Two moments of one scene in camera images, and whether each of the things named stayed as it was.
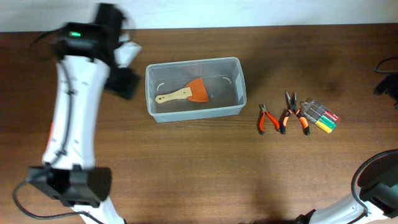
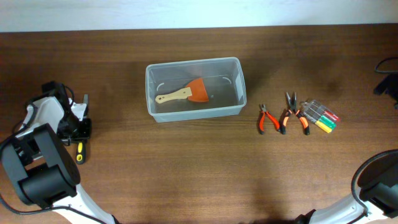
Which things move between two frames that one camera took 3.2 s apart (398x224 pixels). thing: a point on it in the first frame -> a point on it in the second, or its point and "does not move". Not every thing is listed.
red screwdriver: [326, 112] does not move
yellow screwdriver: [325, 127] does not move
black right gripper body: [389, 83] does not move
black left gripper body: [127, 83] -> [77, 130]
